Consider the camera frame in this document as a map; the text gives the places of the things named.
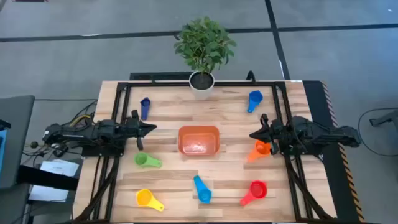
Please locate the blue box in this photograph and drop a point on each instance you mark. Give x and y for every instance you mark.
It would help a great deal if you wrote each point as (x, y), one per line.
(2, 149)

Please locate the black ribbed mat strip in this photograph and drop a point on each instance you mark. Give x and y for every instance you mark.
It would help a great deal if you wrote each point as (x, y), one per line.
(155, 76)

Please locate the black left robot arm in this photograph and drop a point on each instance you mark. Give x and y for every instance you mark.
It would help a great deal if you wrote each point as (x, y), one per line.
(77, 133)

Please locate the grey desk top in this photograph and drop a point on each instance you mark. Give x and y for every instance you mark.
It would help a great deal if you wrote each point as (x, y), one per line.
(18, 140)

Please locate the black aluminium table frame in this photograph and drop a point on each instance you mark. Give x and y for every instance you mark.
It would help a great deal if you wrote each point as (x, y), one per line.
(155, 84)

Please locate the grey stand leg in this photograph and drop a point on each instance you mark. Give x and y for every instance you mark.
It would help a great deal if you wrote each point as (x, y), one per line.
(385, 119)

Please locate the black mat with hazard stripe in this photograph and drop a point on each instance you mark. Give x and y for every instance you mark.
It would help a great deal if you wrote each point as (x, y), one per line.
(342, 186)

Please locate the orange measuring cup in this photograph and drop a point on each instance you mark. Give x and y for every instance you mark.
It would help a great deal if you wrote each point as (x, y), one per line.
(261, 149)

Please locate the black desk bar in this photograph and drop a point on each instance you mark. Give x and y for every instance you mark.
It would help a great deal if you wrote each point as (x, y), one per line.
(46, 180)

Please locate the yellow measuring cup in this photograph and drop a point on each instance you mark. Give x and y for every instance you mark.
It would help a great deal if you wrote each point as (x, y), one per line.
(144, 197)

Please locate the white paper sheet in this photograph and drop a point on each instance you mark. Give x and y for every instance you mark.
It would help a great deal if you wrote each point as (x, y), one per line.
(62, 168)
(46, 193)

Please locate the light blue measuring cup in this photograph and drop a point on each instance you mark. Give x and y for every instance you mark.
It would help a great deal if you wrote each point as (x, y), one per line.
(203, 194)

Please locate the orange plastic basket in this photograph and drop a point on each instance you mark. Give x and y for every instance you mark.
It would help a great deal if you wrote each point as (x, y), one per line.
(199, 140)

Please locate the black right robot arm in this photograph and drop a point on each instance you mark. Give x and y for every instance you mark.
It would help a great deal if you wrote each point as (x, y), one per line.
(326, 133)

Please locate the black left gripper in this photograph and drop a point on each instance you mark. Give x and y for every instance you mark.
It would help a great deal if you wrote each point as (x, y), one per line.
(135, 129)

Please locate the green measuring cup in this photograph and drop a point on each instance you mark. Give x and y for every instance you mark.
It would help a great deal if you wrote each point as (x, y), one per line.
(141, 159)

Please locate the red measuring cup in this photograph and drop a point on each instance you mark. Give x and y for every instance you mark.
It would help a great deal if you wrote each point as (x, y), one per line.
(257, 189)

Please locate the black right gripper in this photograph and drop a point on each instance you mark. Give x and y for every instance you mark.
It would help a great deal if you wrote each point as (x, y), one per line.
(273, 133)

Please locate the small indigo measuring cup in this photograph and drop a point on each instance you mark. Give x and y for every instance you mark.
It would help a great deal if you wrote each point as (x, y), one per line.
(145, 109)

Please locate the green plant in white pot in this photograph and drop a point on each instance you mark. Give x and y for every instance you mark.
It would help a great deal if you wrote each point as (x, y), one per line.
(202, 46)

